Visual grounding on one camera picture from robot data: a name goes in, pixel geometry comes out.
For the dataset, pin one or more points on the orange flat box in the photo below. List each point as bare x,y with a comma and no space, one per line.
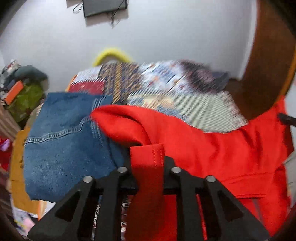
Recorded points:
14,91

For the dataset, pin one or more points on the patchwork patterned bedspread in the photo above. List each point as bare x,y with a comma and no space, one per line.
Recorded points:
187,90

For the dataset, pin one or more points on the red plush toy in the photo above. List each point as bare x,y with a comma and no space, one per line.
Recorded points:
5,153

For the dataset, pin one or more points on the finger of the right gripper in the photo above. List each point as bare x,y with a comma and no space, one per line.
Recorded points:
287,120

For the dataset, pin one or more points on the folded blue jeans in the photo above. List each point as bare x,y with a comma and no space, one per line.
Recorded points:
65,144

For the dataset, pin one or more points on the small black wall monitor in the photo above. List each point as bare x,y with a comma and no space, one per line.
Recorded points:
96,7

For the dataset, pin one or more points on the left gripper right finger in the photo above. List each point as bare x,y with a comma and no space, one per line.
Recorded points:
207,210

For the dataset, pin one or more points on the green patterned storage box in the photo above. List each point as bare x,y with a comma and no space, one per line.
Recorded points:
26,101

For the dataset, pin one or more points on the red zip jacket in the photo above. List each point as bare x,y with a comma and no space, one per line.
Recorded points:
247,161

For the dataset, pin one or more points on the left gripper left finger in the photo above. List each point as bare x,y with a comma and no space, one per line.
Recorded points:
91,210

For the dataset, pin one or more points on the brown wooden wardrobe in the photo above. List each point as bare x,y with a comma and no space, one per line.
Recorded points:
271,65

